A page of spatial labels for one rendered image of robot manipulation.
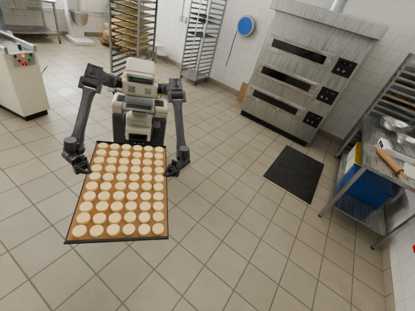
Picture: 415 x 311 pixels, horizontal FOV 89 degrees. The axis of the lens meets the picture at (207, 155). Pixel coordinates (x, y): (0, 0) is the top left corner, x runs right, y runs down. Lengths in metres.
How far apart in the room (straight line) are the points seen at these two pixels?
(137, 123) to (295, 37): 2.92
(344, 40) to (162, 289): 3.77
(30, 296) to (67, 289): 0.21
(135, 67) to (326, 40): 2.96
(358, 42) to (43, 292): 4.33
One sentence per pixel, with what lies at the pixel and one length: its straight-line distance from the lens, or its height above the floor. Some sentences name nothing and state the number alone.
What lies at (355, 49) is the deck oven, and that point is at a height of 1.68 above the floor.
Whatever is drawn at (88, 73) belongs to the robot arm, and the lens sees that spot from 1.40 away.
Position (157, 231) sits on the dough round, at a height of 0.97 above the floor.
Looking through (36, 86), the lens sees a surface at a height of 0.43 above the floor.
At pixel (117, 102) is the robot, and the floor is 0.81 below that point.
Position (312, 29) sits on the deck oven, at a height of 1.76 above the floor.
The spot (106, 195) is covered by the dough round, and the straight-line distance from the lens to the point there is 1.10.
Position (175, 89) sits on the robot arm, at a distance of 1.36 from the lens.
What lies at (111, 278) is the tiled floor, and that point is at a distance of 1.97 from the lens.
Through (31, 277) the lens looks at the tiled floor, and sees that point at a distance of 2.10.
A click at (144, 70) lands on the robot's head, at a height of 1.26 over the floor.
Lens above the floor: 1.82
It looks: 37 degrees down
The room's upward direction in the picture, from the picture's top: 17 degrees clockwise
